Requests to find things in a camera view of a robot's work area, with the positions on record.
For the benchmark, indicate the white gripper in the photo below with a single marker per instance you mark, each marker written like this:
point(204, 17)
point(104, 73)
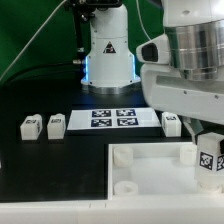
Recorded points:
point(165, 90)

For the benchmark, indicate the black camera stand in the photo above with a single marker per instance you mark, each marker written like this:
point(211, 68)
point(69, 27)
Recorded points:
point(82, 13)

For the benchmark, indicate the white sheet with tags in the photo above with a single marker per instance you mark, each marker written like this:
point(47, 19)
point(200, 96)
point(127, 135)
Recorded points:
point(113, 118)

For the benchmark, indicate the white obstacle fence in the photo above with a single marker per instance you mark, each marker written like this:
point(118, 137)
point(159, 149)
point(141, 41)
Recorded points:
point(23, 209)

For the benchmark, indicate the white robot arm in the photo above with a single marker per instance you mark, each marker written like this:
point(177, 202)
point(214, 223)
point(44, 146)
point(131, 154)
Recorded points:
point(183, 69)

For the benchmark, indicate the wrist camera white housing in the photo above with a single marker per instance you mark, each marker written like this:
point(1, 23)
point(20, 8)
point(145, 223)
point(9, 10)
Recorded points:
point(154, 51)

